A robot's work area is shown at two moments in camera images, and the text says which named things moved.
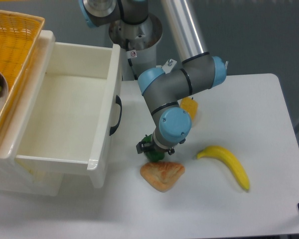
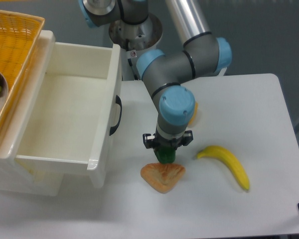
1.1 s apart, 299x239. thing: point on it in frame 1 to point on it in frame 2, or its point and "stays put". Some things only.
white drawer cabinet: (3, 176) stays put
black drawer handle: (118, 100) stays put
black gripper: (140, 148) to (158, 141)
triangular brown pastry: (161, 176) stays put
